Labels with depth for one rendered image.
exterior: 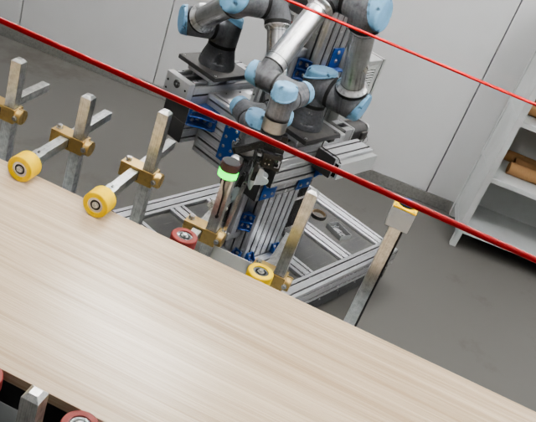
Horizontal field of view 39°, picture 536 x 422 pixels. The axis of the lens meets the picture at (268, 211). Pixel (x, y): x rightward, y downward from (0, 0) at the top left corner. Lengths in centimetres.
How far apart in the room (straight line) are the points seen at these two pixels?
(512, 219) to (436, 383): 321
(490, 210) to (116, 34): 276
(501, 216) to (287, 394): 353
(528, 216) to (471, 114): 81
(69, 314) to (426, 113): 348
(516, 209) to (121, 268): 360
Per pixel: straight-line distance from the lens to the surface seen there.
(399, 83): 489
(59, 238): 209
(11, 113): 253
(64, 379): 171
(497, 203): 519
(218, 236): 234
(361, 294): 230
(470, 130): 499
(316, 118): 281
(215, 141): 309
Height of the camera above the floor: 213
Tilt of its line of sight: 29 degrees down
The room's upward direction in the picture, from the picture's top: 21 degrees clockwise
